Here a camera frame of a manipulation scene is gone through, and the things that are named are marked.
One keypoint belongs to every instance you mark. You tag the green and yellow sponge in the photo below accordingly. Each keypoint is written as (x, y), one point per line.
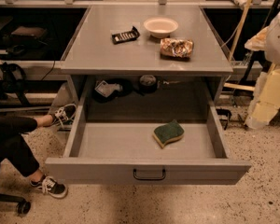
(168, 133)

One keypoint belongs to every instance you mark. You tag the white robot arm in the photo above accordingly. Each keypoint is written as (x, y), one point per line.
(266, 102)

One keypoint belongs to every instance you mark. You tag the grey open top drawer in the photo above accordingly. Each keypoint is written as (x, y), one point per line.
(107, 141)

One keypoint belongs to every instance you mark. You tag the grey cabinet counter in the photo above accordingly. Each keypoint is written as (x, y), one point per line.
(93, 51)

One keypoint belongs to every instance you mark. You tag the black tape roll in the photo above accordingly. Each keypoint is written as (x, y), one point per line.
(148, 83)

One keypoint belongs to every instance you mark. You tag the white tag on black object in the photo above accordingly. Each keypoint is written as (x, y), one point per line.
(108, 90)

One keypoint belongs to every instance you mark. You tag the crumpled chip bag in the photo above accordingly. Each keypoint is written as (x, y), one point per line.
(177, 48)

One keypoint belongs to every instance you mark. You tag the black snack bar wrapper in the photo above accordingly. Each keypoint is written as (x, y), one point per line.
(124, 37)

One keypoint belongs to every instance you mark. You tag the far black and white sneaker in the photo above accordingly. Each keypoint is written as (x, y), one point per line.
(64, 114)

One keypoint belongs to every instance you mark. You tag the black and white sneaker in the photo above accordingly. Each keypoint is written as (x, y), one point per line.
(64, 114)
(48, 185)

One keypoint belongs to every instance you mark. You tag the white bowl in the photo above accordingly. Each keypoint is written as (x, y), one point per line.
(160, 27)

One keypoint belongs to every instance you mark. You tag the near black and white sneaker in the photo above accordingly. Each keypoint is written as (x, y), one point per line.
(48, 185)

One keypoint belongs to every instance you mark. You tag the dark box on shelf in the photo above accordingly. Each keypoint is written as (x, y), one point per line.
(28, 34)

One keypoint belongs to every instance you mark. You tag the person's leg in black trousers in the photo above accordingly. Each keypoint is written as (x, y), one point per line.
(14, 148)

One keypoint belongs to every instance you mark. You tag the office chair wheel base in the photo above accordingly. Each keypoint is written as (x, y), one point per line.
(23, 206)

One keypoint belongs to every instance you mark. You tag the black drawer handle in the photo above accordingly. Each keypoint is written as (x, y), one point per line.
(141, 175)

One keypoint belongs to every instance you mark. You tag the wooden stick frame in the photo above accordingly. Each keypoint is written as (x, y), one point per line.
(239, 28)

